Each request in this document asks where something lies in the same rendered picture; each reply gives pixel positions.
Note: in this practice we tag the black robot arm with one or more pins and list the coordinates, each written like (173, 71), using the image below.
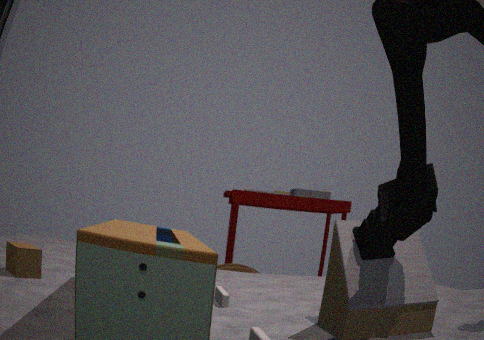
(405, 28)

